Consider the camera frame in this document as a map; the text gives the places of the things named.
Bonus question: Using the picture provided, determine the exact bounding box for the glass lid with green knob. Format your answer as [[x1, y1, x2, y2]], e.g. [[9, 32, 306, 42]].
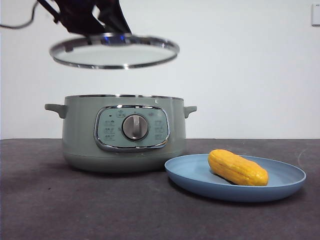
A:
[[48, 31, 180, 70]]

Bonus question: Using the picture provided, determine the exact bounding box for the yellow corn cob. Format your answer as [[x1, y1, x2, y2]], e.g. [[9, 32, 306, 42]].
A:
[[208, 149, 269, 187]]

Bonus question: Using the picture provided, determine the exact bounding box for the pale green electric steamer pot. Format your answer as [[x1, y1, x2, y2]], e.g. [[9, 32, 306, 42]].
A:
[[44, 94, 198, 173]]

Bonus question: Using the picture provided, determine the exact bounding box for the blue round plate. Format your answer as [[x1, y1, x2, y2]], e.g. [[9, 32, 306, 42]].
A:
[[164, 153, 307, 203]]

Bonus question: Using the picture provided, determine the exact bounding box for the black cable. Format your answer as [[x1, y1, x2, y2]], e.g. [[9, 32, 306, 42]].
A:
[[0, 9, 41, 29]]

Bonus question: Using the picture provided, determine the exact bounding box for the white wall plate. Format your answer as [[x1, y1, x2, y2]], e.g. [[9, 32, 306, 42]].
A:
[[311, 4, 320, 27]]

